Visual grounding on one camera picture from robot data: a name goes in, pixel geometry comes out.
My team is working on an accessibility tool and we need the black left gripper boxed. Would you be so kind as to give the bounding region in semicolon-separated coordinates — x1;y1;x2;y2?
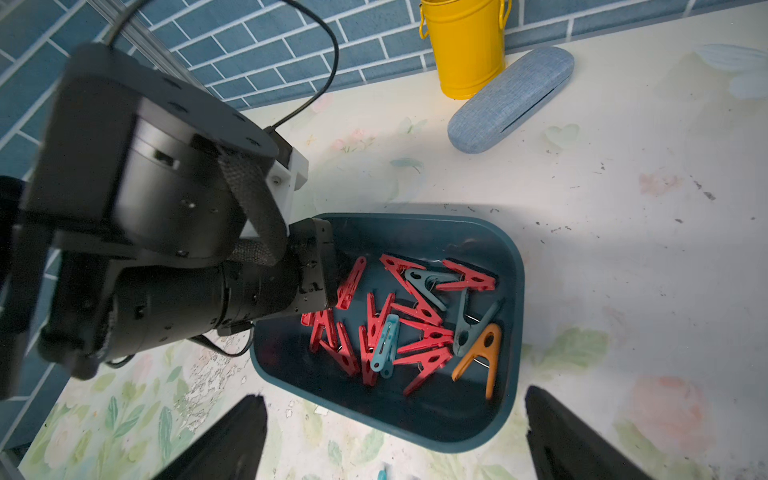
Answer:
17;43;338;360

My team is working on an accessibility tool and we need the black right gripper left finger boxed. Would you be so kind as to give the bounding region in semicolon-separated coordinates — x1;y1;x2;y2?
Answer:
155;395;268;480

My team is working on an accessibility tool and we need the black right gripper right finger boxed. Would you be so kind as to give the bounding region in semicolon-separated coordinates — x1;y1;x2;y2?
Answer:
525;386;650;480

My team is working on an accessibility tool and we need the teal plastic storage box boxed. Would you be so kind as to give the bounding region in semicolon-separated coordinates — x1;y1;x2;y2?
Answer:
251;213;525;453

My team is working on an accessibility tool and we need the orange clothespin in box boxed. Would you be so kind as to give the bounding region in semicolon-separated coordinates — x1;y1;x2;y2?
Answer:
451;323;502;401

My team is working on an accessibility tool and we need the grey clothespin in box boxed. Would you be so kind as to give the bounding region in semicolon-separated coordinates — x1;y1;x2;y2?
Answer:
404;268;460;312
452;289;504;358

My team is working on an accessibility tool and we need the red clothespin pile in box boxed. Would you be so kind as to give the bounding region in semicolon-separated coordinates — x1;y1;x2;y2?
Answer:
301;254;502;400

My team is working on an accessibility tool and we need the teal clothespin in box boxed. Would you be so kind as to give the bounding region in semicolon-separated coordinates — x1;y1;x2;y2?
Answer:
371;314;400;379

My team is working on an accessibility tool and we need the grey fabric glasses case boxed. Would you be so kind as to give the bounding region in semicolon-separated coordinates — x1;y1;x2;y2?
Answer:
447;46;575;154

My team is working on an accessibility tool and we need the yellow metal bucket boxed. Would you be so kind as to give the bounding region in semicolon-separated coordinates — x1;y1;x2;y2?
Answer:
419;0;513;100

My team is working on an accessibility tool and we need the left aluminium corner post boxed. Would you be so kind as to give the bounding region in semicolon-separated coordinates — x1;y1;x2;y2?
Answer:
87;0;207;93

